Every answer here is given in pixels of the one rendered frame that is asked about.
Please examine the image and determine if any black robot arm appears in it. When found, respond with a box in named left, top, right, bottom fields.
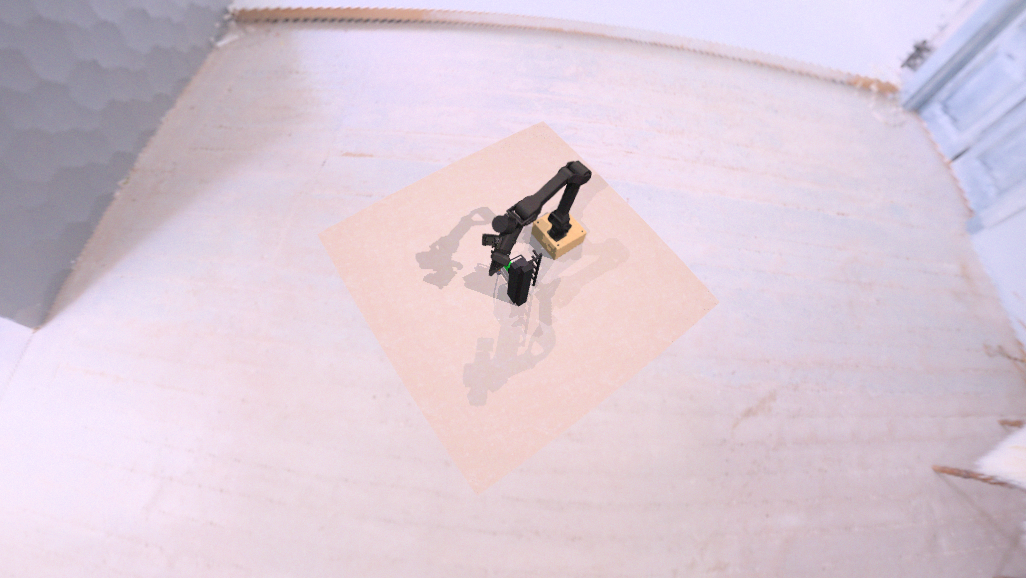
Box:
left=482, top=161, right=592, bottom=249

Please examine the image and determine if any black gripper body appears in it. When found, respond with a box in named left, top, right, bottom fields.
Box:
left=491, top=233, right=517, bottom=266

